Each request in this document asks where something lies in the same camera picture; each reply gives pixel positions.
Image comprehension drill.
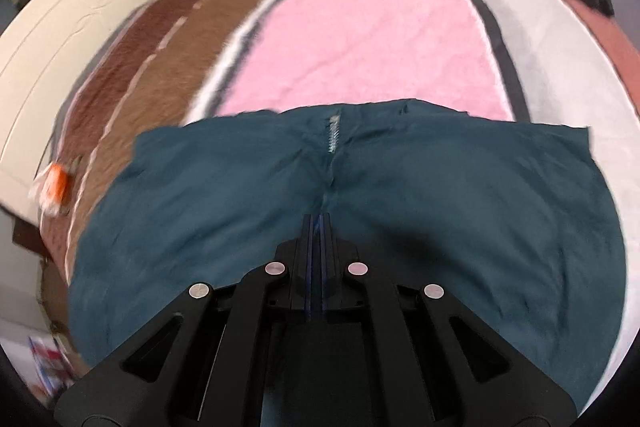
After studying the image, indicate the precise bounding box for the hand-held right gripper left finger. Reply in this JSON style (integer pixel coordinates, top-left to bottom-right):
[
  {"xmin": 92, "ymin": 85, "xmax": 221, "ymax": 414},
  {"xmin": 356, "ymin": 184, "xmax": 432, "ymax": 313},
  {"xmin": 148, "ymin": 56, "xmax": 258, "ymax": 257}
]
[{"xmin": 54, "ymin": 214, "xmax": 318, "ymax": 427}]

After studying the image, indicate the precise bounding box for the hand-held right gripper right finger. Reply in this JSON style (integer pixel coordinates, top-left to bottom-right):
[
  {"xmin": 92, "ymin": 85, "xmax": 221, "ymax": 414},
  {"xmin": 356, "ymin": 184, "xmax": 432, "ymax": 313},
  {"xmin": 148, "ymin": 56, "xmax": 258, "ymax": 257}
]
[{"xmin": 319, "ymin": 213, "xmax": 581, "ymax": 427}]

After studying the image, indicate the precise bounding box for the teal quilted jacket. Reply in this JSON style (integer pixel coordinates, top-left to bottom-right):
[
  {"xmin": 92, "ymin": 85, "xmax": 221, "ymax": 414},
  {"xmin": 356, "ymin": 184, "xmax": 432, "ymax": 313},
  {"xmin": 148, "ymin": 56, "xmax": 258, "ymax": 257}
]
[{"xmin": 67, "ymin": 99, "xmax": 628, "ymax": 427}]

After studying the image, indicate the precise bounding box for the striped bed blanket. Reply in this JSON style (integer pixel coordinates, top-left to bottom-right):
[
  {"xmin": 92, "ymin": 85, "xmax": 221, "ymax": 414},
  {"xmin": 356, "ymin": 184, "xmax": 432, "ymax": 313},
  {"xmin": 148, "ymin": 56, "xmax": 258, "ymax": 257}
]
[{"xmin": 40, "ymin": 0, "xmax": 640, "ymax": 373}]

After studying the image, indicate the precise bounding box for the orange and white packet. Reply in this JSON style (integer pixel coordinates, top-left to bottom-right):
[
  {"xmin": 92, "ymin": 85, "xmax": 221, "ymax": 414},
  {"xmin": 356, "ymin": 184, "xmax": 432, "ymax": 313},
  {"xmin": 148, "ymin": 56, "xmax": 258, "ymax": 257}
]
[{"xmin": 29, "ymin": 162, "xmax": 74, "ymax": 219}]

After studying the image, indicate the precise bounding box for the colourful printed paper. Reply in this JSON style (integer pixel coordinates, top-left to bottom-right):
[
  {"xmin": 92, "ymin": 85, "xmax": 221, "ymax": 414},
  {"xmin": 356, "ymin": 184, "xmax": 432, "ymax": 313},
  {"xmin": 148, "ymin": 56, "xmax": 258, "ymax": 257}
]
[{"xmin": 27, "ymin": 334, "xmax": 77, "ymax": 404}]

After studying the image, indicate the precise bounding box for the cream headboard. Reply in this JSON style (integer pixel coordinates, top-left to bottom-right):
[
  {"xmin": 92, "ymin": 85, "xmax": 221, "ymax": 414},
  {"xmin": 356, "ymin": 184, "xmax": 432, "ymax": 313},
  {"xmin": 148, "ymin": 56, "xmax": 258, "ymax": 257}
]
[{"xmin": 0, "ymin": 0, "xmax": 196, "ymax": 214}]

